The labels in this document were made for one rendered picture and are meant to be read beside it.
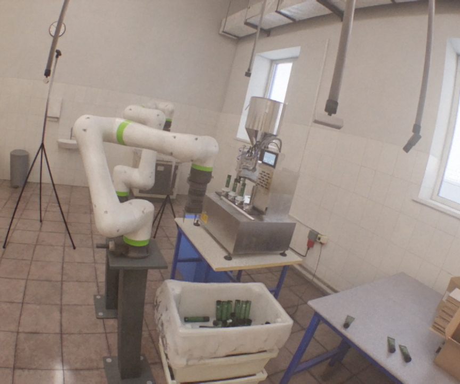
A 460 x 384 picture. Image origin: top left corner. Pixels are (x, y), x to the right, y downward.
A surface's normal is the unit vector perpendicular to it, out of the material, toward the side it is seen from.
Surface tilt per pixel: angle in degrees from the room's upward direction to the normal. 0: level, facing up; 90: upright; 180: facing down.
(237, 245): 90
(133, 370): 90
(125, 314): 90
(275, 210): 90
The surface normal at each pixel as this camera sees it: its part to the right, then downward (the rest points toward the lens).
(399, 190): -0.86, -0.07
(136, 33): 0.47, 0.30
